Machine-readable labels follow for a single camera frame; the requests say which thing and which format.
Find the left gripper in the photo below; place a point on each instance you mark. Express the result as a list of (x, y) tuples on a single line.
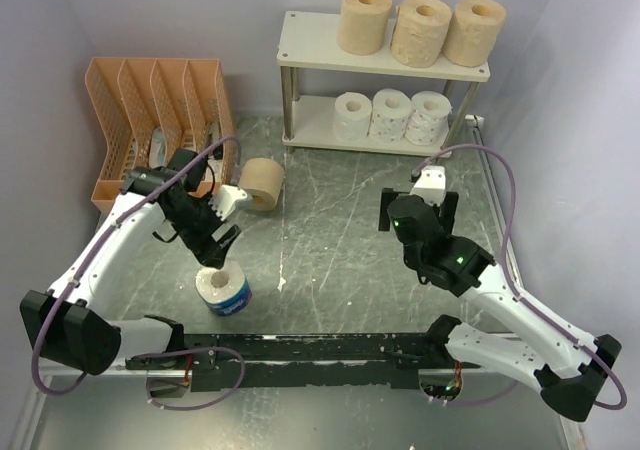
[(204, 245)]

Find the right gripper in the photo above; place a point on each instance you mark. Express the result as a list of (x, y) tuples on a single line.
[(447, 210)]

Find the white roll blue wrapper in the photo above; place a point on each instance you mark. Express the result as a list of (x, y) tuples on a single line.
[(225, 291)]

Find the white roll red dots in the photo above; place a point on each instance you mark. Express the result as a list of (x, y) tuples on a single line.
[(391, 110)]

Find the plain white paper roll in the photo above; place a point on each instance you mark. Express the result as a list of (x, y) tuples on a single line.
[(352, 117)]

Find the brown roll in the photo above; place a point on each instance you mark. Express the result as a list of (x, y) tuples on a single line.
[(419, 32), (362, 26), (473, 32), (262, 179)]

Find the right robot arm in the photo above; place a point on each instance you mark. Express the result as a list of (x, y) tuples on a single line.
[(565, 365)]

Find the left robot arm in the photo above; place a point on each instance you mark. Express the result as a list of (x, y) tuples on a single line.
[(65, 323)]

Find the white two-tier shelf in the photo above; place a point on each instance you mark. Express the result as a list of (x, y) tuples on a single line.
[(315, 71)]

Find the blue correction tape pack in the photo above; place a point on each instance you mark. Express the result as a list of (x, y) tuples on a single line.
[(157, 148)]

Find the black white brush tools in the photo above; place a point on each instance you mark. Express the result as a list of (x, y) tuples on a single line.
[(212, 135)]

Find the orange plastic desk organizer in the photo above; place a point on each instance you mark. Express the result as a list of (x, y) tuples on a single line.
[(132, 97)]

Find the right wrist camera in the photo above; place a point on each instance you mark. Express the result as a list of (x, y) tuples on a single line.
[(431, 185)]

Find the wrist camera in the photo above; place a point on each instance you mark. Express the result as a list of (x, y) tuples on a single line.
[(228, 199), (431, 185)]

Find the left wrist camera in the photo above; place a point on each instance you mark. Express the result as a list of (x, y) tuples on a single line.
[(228, 199)]

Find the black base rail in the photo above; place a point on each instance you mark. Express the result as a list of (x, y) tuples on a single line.
[(320, 362)]

